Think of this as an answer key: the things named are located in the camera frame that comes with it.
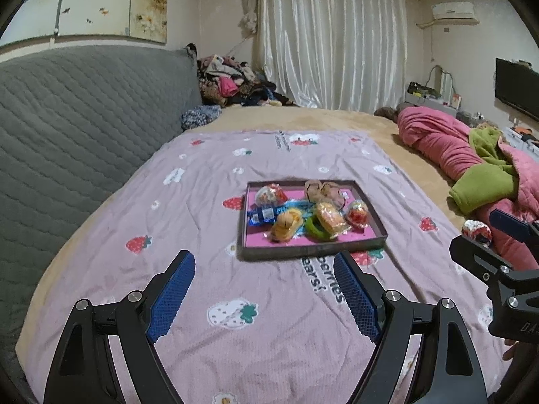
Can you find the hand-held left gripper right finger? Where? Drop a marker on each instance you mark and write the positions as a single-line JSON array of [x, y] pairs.
[[356, 298]]

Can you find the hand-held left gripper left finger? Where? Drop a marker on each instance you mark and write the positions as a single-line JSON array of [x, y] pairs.
[[168, 298]]

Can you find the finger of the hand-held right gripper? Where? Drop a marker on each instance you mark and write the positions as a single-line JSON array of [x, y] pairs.
[[471, 254], [511, 224]]

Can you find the dark shallow cardboard tray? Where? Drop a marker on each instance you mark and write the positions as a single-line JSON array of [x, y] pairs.
[[294, 251]]

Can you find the orange cracker packet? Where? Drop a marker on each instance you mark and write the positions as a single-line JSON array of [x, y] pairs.
[[330, 219]]

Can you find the blue and red toy egg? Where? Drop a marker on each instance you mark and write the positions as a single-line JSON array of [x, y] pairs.
[[358, 214]]

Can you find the yellow cracker packet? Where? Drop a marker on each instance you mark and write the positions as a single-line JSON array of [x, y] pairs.
[[286, 225]]

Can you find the beige scrunchie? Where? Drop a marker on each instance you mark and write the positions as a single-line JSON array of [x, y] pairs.
[[322, 191]]

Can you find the blue snack packet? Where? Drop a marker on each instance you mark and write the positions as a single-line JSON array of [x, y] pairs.
[[262, 215]]

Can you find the white and red toy egg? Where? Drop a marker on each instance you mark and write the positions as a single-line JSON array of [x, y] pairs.
[[271, 195]]

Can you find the person's right hand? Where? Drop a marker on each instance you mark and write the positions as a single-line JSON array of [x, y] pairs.
[[511, 349]]

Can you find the red and white crochet item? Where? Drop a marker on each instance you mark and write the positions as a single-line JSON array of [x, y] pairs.
[[476, 232]]

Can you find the green blanket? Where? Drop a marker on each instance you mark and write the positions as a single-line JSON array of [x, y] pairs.
[[480, 185]]

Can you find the pink book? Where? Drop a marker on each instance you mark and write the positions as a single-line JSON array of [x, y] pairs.
[[362, 235]]

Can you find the purple printed blanket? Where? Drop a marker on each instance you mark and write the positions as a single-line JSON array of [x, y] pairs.
[[189, 219]]

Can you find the pink quilt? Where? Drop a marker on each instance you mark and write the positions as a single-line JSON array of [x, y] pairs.
[[433, 143]]

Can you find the black television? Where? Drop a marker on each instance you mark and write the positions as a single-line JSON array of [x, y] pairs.
[[516, 84]]

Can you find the grey dressing table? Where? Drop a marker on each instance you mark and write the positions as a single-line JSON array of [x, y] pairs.
[[429, 102]]

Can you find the vanity mirror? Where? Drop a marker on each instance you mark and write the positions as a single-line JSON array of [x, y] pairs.
[[442, 82]]

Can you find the black bag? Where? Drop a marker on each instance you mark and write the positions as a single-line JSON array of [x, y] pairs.
[[421, 89]]

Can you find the dark brown pillow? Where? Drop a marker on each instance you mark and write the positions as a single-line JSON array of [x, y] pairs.
[[385, 113]]

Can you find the blue knitted cloth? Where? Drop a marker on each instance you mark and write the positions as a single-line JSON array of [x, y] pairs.
[[200, 117]]

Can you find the grey quilted headboard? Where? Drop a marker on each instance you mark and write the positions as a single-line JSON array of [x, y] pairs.
[[84, 113]]

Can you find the white air conditioner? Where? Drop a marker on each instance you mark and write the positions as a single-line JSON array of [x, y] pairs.
[[454, 11]]

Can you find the pile of clothes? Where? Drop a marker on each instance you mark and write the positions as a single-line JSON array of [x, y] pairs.
[[236, 82]]

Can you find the white curtain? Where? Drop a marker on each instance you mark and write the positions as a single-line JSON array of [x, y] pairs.
[[332, 38]]

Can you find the curtain tie bundle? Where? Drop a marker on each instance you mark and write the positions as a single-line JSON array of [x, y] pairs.
[[248, 21]]

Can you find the painted wall picture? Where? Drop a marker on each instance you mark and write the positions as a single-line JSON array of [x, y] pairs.
[[105, 8]]

